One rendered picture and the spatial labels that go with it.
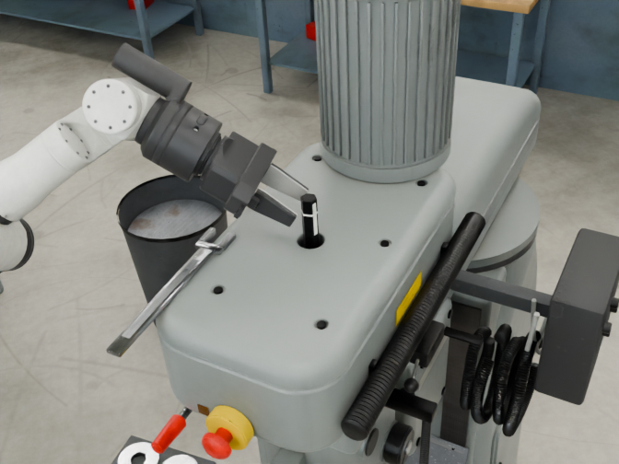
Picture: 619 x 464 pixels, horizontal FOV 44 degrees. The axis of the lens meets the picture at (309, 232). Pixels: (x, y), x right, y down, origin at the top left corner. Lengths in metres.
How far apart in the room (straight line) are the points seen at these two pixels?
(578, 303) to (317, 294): 0.44
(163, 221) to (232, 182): 2.53
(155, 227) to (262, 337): 2.57
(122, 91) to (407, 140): 0.40
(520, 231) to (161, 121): 0.87
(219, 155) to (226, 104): 4.44
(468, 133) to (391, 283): 0.60
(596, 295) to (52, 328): 3.01
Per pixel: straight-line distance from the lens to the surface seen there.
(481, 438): 1.82
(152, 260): 3.29
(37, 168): 1.02
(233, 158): 0.98
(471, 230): 1.19
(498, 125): 1.56
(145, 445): 1.82
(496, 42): 5.54
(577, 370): 1.30
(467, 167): 1.42
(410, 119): 1.09
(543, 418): 3.32
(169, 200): 3.61
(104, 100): 0.96
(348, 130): 1.10
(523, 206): 1.68
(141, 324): 0.94
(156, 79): 0.99
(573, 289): 1.24
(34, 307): 4.02
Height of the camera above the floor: 2.53
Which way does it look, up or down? 38 degrees down
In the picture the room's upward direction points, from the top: 4 degrees counter-clockwise
